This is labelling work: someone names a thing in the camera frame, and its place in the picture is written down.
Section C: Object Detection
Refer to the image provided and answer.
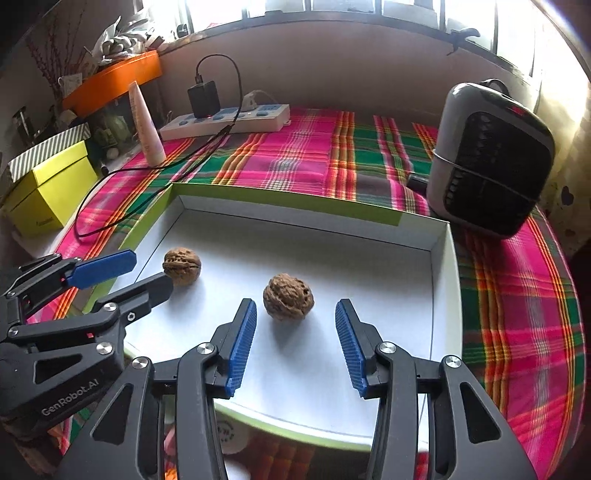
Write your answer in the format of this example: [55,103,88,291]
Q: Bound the white power strip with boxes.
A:
[159,104,290,140]

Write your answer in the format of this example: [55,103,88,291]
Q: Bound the grey black space heater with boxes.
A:
[407,79,555,239]

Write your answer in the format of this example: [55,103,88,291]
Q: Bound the white green-edged tray box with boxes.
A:
[92,184,463,451]

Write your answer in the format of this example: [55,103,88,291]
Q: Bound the yellow patterned curtain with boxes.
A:
[535,45,590,257]

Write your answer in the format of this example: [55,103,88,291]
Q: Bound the black charger cable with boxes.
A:
[73,53,245,241]

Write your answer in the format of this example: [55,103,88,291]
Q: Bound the orange tray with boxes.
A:
[62,51,162,118]

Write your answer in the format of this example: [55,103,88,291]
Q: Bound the white round spool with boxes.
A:
[216,412,252,455]

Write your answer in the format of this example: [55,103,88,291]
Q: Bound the striped white green box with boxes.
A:
[2,123,90,182]

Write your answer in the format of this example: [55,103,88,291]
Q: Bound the white artificial flowers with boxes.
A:
[91,15,154,65]

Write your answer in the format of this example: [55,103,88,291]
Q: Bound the pink white lotion tube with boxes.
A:
[128,81,166,167]

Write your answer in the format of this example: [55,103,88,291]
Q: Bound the white plug in strip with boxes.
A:
[242,90,263,112]

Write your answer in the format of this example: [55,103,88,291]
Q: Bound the yellow green box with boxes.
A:
[2,140,98,237]

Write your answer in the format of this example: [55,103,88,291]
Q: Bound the black charger adapter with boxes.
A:
[187,81,221,119]

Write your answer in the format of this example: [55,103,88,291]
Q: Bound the walnut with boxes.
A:
[263,273,315,321]
[162,247,201,286]

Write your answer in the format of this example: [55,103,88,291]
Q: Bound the dried red branches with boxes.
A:
[25,1,88,104]

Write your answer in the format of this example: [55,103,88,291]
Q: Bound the plaid pink green bedspread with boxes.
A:
[56,108,587,479]

